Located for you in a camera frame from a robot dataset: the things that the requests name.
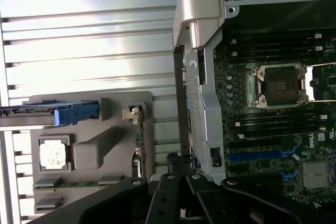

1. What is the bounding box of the CPU socket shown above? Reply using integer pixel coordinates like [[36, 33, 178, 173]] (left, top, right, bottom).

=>
[[250, 62, 310, 110]]

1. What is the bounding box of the metal socket cover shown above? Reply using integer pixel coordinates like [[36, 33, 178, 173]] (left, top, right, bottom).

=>
[[304, 65, 336, 102]]

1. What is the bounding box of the black RAM slot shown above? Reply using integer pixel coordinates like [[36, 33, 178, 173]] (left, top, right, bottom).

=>
[[235, 120, 321, 127], [236, 33, 323, 40], [231, 50, 316, 59], [240, 126, 328, 133], [237, 132, 324, 141], [236, 45, 324, 53], [230, 39, 316, 46], [240, 113, 328, 121]]

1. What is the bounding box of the green Dell motherboard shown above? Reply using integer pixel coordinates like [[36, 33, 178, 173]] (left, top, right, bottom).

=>
[[214, 34, 336, 206]]

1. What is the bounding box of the open black PC case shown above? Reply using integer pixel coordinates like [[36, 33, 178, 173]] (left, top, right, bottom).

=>
[[172, 0, 336, 209]]

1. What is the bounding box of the loose green RAM stick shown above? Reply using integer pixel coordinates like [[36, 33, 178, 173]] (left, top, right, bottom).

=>
[[34, 180, 124, 191]]

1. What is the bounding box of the hard disk in blue carrier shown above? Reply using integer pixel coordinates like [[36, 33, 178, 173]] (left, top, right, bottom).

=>
[[0, 100, 100, 128]]

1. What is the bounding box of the long black expansion slot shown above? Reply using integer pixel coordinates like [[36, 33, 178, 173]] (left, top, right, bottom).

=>
[[227, 142, 279, 150]]

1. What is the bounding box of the blue expansion slot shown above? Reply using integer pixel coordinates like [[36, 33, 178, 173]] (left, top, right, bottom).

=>
[[227, 142, 300, 162]]

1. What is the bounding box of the grey plastic parts rack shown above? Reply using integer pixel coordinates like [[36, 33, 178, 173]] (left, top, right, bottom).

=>
[[27, 91, 156, 218]]

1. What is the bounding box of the silver chipset heatsink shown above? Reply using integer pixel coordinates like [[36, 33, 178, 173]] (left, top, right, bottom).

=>
[[301, 161, 331, 190]]

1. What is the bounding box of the silver CPU chip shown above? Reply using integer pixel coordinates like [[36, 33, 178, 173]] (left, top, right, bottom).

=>
[[39, 140, 69, 172]]

